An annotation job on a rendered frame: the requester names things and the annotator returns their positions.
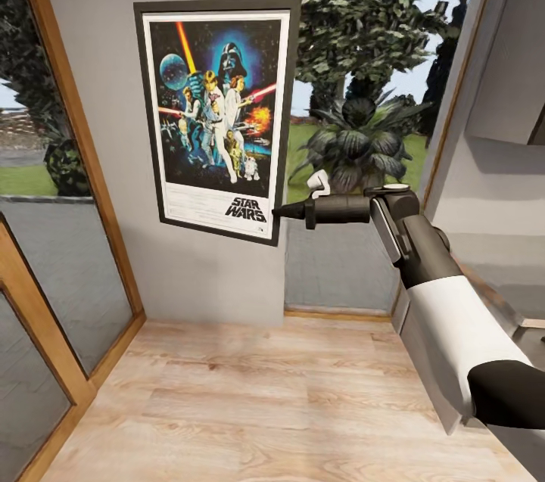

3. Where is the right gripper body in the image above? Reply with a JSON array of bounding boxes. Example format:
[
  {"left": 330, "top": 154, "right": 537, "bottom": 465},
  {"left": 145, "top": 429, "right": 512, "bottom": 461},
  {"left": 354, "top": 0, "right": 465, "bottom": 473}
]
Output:
[{"left": 304, "top": 194, "right": 350, "bottom": 230}]

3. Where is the poster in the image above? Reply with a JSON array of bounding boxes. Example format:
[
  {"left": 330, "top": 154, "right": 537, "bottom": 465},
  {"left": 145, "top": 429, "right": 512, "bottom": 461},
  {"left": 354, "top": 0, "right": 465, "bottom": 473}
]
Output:
[{"left": 133, "top": 0, "right": 302, "bottom": 247}]

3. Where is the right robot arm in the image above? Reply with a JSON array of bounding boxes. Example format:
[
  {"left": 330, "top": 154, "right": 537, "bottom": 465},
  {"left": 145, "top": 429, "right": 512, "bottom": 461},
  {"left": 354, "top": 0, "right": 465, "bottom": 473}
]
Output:
[{"left": 271, "top": 170, "right": 545, "bottom": 482}]

